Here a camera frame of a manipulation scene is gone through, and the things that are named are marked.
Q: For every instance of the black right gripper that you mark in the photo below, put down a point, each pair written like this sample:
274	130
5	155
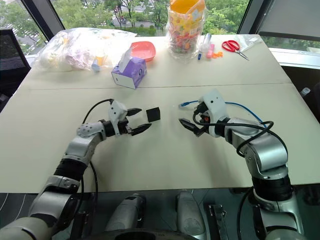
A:
203	111

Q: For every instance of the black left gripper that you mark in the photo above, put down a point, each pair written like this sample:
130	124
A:
124	127

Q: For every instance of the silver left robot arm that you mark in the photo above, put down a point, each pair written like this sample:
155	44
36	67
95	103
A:
82	142

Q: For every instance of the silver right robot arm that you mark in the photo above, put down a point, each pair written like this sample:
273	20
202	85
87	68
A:
270	150

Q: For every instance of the small black box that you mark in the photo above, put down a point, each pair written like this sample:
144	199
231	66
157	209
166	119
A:
153	114

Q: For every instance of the purple tissue box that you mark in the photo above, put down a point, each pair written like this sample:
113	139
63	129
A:
130	73

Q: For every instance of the small light blue bottle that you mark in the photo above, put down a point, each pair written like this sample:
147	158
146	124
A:
96	66

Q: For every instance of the blue capped pen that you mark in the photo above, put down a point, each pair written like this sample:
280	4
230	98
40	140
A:
199	55

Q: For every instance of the pink plastic bowl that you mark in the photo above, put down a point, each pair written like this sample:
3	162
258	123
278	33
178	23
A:
144	51

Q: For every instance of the small orange clips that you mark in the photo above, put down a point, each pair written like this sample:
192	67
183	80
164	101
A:
217	54

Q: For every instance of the pink marker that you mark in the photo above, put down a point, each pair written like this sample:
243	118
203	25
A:
211	51

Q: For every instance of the clear bag of colourful candies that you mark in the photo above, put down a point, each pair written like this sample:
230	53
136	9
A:
185	32

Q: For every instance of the silver rounded robot leg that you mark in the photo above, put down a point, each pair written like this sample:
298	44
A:
188	215
127	212

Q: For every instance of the large clear plastic bag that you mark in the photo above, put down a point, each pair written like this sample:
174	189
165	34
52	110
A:
75	48

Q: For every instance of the clear zip bag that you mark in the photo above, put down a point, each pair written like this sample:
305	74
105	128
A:
250	41

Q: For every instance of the dark rounded robot torso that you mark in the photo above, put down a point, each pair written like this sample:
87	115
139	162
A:
140	234

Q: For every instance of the black mesh office chair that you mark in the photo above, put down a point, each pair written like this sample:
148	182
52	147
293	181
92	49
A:
11	62

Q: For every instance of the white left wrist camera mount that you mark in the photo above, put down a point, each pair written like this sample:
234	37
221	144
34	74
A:
116	111

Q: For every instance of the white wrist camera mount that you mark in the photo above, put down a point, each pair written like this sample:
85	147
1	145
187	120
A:
215	105
116	111

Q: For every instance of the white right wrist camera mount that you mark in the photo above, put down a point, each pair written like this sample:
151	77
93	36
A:
215	105

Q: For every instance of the black metal bracket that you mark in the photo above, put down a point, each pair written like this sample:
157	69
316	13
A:
217	217

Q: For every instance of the dark window frame post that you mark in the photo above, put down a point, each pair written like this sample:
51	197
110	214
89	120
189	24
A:
251	15
42	15

